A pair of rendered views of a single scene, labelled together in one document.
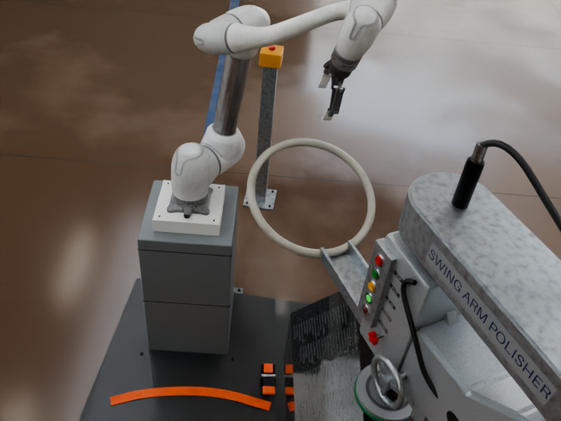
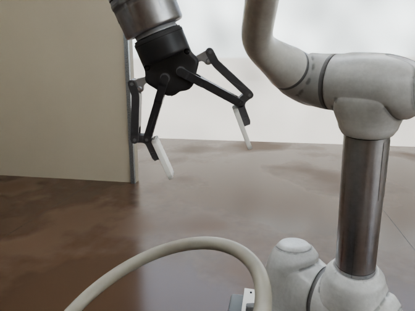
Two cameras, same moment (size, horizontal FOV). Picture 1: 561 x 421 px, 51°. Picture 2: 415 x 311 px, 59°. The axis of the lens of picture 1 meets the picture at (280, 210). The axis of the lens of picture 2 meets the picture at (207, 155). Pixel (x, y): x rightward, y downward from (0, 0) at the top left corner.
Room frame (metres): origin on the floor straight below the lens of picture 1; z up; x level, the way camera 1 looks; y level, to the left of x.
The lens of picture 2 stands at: (1.91, -0.67, 1.65)
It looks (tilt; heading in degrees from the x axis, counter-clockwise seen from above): 13 degrees down; 103
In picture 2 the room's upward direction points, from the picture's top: straight up
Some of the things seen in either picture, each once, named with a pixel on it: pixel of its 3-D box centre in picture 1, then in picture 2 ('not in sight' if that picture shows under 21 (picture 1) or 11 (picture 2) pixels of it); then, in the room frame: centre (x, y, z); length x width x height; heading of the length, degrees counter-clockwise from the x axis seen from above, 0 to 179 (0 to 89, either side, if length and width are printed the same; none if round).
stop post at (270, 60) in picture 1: (265, 130); not in sight; (2.98, 0.15, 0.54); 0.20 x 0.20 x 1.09; 87
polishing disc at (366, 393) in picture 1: (388, 390); not in sight; (1.08, -0.42, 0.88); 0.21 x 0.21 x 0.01
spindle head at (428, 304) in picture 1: (437, 327); not in sight; (1.01, -0.46, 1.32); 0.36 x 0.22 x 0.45; 28
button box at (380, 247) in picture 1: (376, 285); not in sight; (1.09, -0.29, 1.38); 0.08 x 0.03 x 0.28; 28
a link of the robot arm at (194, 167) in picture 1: (191, 169); (293, 274); (1.94, 0.39, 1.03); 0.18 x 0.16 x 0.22; 149
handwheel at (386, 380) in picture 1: (397, 377); not in sight; (0.92, -0.37, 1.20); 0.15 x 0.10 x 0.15; 28
